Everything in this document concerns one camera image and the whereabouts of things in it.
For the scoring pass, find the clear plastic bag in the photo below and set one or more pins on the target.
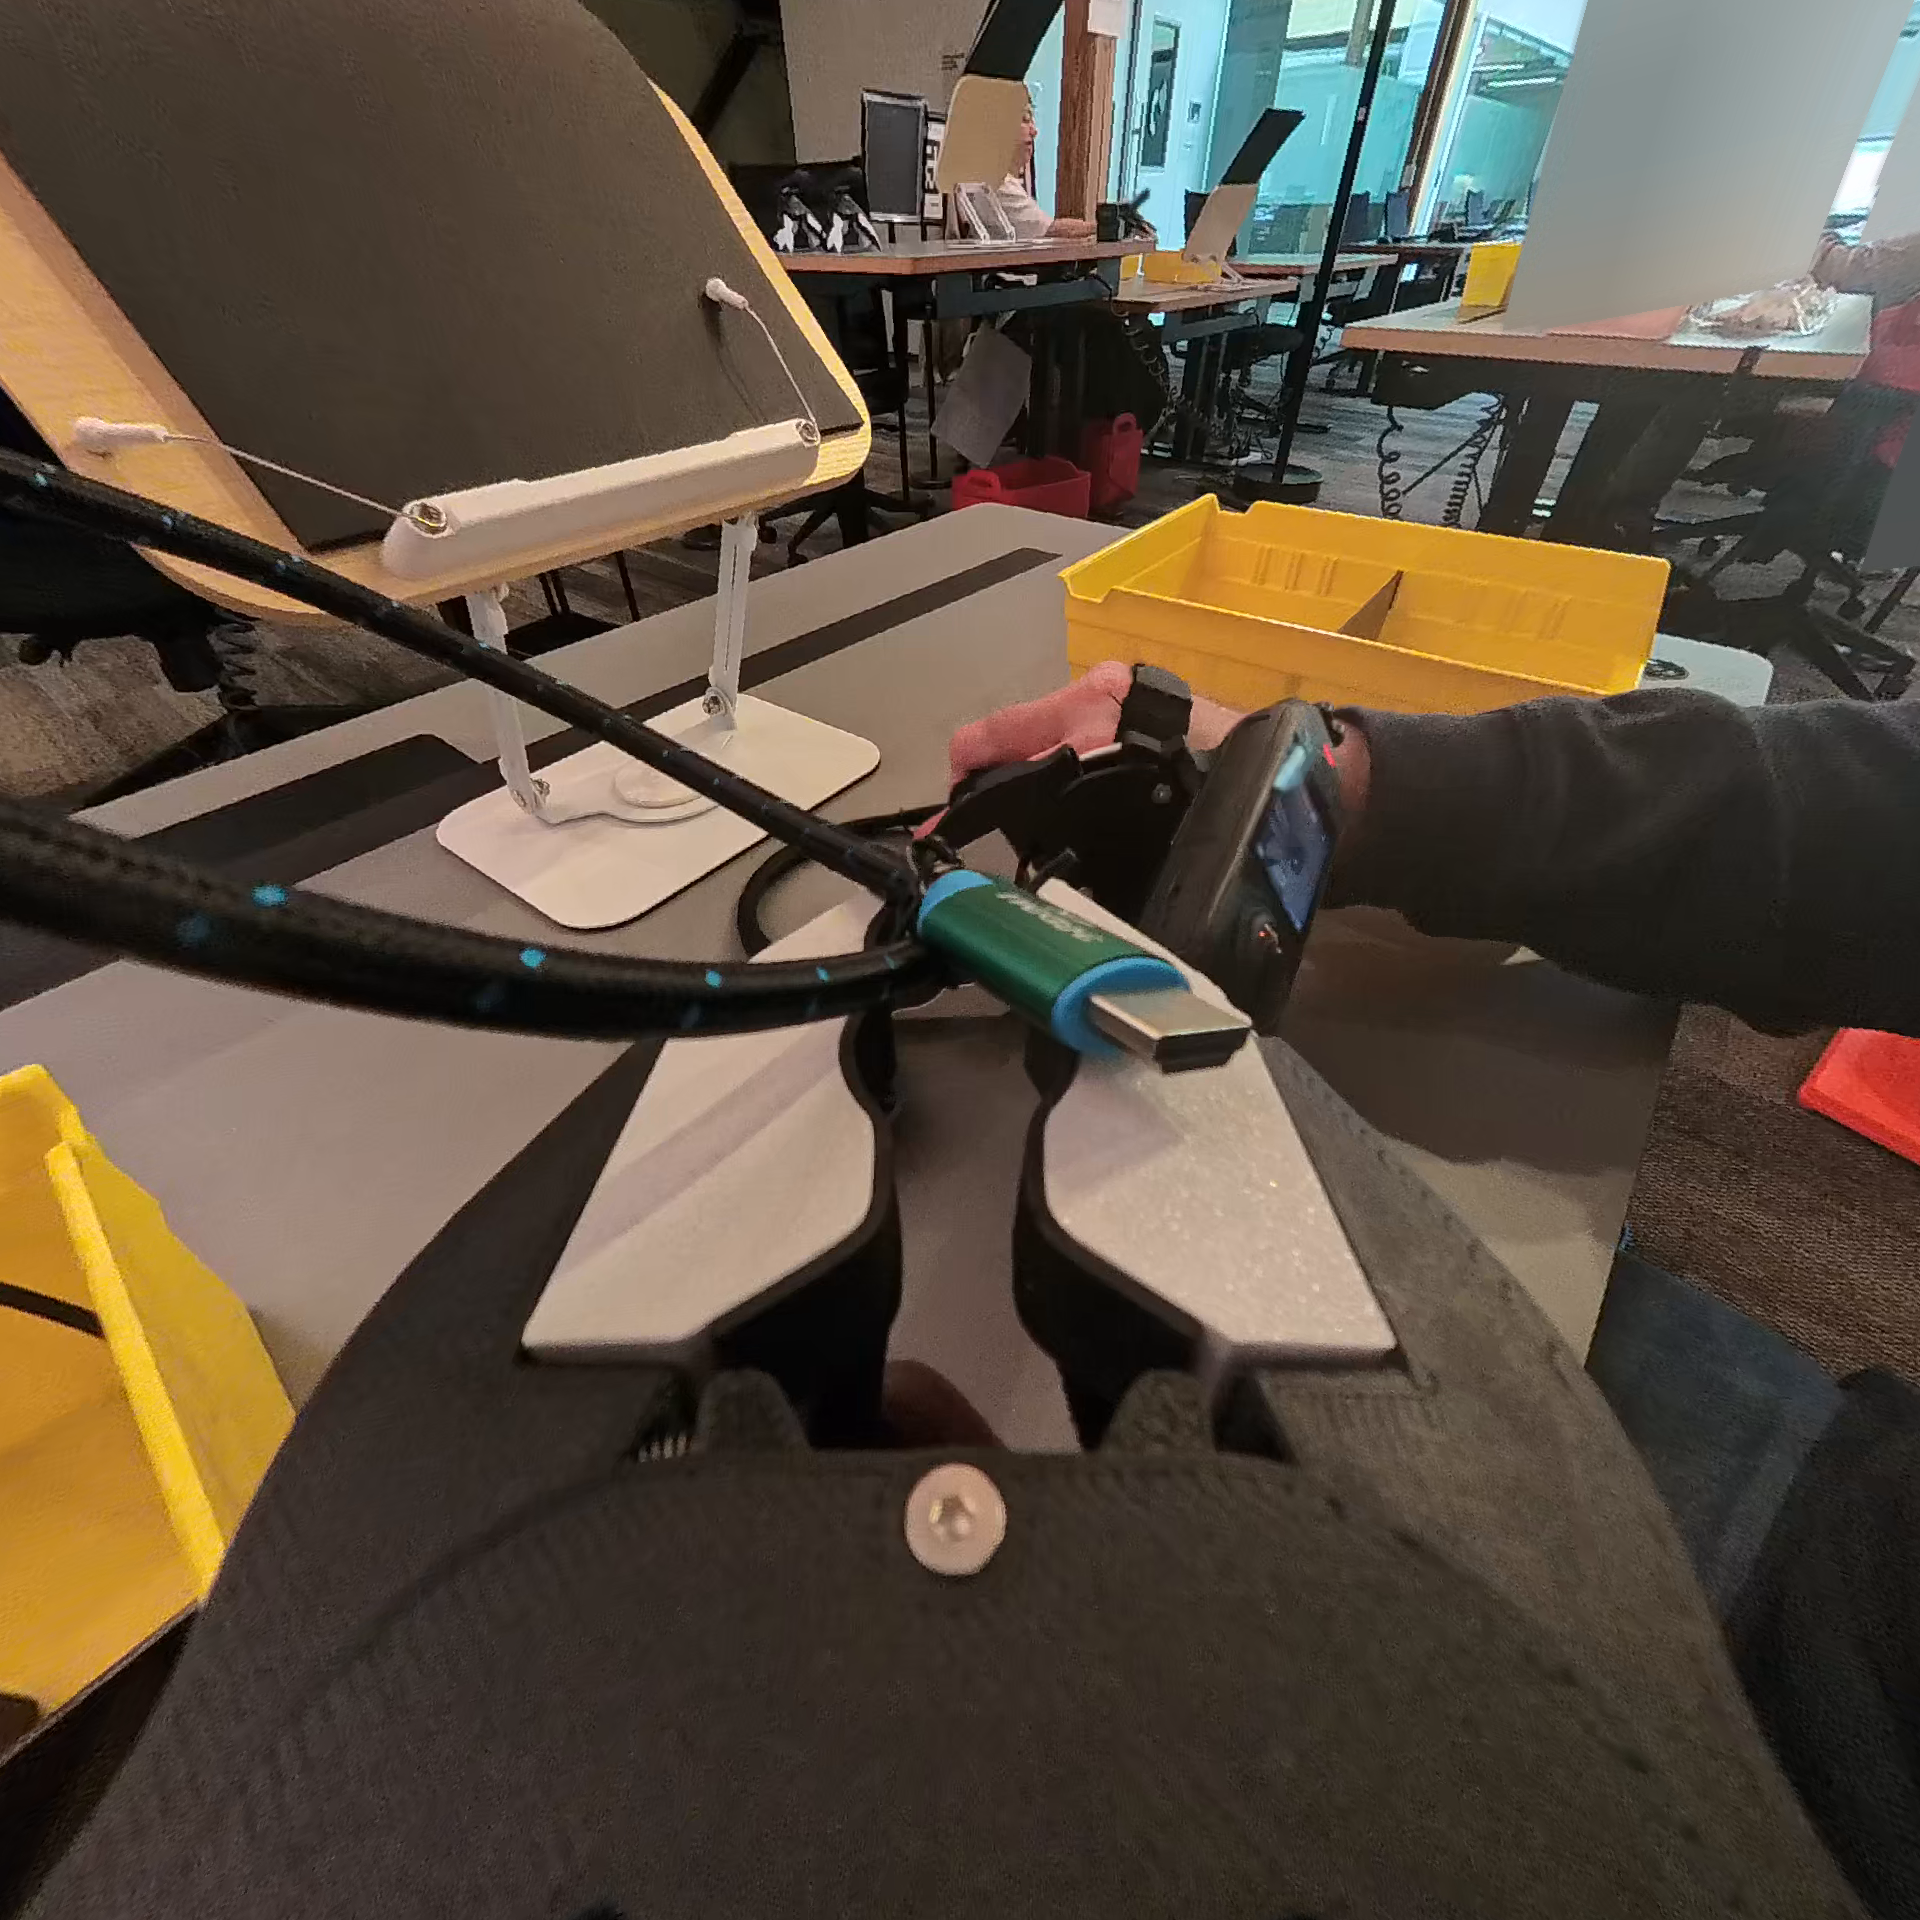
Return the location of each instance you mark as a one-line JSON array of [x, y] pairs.
[[1763, 310]]

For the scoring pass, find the red plastic container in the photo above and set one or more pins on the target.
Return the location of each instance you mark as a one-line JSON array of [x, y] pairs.
[[1113, 459]]

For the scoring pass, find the wood-top background desk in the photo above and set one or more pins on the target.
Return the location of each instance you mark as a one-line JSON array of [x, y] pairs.
[[1501, 338], [960, 259]]

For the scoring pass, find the yellow plastic bin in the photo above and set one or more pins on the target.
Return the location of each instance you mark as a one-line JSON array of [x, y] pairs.
[[1201, 631], [90, 1501]]

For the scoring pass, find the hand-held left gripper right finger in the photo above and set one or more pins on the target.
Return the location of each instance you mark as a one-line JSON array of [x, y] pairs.
[[1214, 1214]]

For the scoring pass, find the person's right forearm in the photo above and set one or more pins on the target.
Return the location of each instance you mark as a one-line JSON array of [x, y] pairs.
[[1650, 841]]

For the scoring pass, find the red floor bin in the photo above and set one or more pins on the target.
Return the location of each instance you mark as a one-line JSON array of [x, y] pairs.
[[1021, 489]]

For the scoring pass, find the wooden book stand white base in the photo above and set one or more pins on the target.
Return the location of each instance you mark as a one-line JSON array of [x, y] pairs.
[[375, 224]]

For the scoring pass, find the background board stand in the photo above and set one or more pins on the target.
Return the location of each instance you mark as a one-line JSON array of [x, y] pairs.
[[983, 142]]

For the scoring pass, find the person's dark hoodie torso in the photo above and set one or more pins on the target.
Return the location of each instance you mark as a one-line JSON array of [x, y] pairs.
[[1845, 1651]]

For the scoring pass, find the black computer monitor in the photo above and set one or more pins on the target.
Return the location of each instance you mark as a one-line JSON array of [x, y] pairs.
[[894, 159]]

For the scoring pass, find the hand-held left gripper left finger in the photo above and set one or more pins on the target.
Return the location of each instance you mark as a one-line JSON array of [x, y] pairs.
[[704, 1200]]

